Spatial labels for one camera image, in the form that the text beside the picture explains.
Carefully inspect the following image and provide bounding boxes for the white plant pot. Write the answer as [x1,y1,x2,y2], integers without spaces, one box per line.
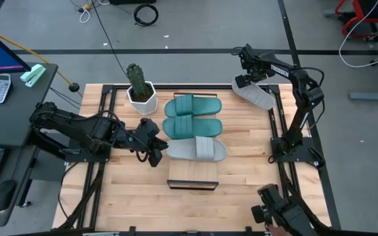
[126,81,159,117]

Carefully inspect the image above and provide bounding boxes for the green cactus plant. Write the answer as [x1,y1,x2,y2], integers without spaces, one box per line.
[125,62,148,99]

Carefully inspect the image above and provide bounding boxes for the long white cable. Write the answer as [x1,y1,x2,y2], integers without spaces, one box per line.
[338,0,378,69]

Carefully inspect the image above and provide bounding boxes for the black aluminium table frame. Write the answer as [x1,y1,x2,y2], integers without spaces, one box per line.
[52,83,343,236]

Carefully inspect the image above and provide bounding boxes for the red frame stool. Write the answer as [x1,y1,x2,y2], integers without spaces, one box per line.
[323,0,378,43]

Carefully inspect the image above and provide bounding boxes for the coiled black cable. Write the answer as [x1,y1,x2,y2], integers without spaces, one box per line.
[133,3,160,28]

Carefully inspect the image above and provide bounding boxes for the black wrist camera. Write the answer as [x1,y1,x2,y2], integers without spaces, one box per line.
[234,74,253,89]
[147,149,164,168]

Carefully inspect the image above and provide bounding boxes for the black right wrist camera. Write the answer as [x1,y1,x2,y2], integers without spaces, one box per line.
[234,74,253,89]

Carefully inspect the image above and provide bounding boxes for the short white cable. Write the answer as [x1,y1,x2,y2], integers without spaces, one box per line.
[78,7,92,24]

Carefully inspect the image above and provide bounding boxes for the black frame wooden shelf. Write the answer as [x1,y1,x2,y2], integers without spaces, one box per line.
[166,92,220,191]

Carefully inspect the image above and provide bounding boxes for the black computer mouse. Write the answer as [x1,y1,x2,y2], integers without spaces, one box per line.
[0,179,18,212]

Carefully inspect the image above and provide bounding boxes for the grey desk foot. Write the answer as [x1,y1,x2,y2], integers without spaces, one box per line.
[347,49,378,102]

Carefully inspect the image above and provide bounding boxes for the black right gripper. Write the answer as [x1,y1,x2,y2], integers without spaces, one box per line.
[238,43,275,83]

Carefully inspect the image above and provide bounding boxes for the mint green stapler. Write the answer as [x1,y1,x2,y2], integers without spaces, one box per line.
[19,63,47,89]

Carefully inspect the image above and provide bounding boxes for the teal rubber slide sandal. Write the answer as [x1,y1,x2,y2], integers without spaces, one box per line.
[161,114,224,140]
[163,94,223,118]

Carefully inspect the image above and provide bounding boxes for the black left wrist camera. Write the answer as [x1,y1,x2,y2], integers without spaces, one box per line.
[147,149,164,168]

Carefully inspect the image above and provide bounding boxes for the long black floor cable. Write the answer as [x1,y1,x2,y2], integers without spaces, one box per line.
[90,0,130,79]

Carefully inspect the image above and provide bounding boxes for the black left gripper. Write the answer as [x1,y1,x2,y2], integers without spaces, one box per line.
[123,117,170,155]

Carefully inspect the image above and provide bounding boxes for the dark grey desk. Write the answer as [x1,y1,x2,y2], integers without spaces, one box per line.
[0,62,59,227]

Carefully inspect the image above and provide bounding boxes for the yellow cable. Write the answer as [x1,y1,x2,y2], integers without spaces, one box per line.
[0,25,84,98]

